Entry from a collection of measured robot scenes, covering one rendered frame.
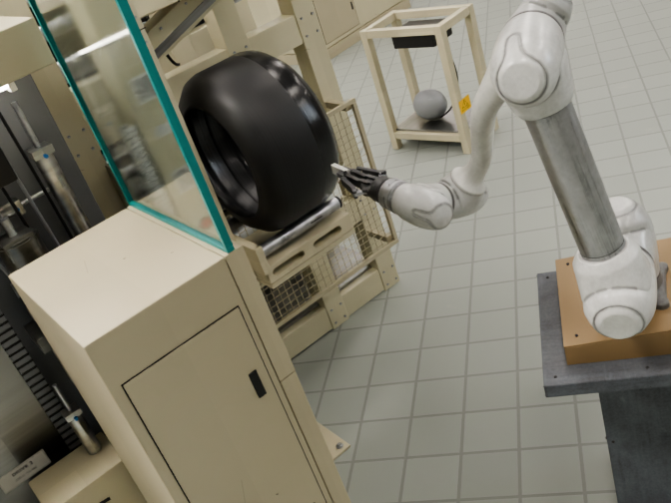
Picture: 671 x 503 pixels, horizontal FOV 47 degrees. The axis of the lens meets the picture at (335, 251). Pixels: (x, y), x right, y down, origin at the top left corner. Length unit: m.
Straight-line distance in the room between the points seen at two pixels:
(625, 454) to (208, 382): 1.23
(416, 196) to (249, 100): 0.60
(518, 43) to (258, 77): 1.01
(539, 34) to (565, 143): 0.23
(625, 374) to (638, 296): 0.29
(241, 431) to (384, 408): 1.28
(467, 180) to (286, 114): 0.58
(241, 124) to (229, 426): 0.89
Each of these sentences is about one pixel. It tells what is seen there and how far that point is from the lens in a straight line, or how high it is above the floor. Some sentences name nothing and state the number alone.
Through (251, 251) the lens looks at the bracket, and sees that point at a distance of 2.43.
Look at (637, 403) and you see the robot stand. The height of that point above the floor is 0.44.
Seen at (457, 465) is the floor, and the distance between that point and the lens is 2.81.
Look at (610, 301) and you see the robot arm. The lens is 1.82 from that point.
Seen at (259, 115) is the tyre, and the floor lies 1.33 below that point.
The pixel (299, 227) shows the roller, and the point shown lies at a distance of 2.52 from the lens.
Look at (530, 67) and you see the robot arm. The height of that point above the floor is 1.50.
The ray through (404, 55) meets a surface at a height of 0.52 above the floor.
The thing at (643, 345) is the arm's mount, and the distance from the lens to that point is 2.07.
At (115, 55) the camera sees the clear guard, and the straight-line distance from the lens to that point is 1.71.
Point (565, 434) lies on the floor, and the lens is 2.83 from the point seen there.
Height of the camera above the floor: 2.03
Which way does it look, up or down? 29 degrees down
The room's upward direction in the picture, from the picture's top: 20 degrees counter-clockwise
